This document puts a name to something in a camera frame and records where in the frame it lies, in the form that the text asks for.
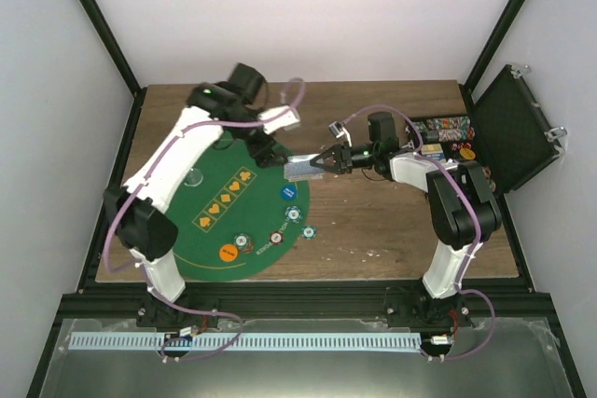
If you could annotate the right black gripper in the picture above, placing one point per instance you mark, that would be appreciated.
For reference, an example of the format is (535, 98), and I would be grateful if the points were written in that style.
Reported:
(341, 166)

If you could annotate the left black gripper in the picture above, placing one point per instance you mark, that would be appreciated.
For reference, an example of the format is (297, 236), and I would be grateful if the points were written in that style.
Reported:
(264, 159)

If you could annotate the blue playing card deck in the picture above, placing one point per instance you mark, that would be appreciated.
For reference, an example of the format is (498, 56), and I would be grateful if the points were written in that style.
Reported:
(299, 168)

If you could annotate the blue small blind button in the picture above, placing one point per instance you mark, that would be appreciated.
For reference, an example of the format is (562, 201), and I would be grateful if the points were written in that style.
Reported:
(289, 192)

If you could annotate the poker chip stack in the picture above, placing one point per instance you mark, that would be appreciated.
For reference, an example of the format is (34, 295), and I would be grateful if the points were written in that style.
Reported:
(293, 214)
(244, 243)

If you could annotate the single teal poker chip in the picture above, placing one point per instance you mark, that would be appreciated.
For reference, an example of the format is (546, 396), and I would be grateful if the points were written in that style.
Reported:
(308, 232)

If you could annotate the red poker chip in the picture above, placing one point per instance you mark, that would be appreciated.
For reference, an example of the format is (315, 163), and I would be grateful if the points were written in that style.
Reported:
(276, 237)

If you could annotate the orange big blind button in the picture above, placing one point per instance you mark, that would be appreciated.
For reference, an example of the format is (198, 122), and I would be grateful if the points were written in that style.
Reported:
(228, 253)

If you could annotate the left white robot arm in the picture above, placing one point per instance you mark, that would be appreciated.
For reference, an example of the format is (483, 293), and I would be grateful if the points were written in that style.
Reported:
(136, 211)

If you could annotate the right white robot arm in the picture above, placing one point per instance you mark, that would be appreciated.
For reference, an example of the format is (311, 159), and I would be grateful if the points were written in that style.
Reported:
(464, 213)

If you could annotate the green round poker mat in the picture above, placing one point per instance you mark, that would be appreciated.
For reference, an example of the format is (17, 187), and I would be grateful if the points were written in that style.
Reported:
(235, 196)

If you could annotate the clear dealer button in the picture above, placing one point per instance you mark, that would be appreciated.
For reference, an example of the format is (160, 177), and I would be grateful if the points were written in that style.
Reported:
(193, 178)

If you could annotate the black poker case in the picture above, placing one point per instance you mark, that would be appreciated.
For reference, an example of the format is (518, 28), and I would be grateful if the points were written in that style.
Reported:
(505, 131)

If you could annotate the light blue slotted strip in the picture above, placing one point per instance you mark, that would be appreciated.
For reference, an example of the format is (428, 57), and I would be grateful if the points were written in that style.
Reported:
(390, 342)

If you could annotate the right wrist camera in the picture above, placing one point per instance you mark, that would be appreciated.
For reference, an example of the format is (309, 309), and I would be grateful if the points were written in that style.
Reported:
(340, 133)

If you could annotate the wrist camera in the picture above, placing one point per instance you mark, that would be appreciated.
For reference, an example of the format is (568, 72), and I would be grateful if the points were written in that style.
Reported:
(340, 133)
(279, 118)

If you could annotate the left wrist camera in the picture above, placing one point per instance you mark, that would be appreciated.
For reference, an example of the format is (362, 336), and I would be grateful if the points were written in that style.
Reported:
(279, 118)

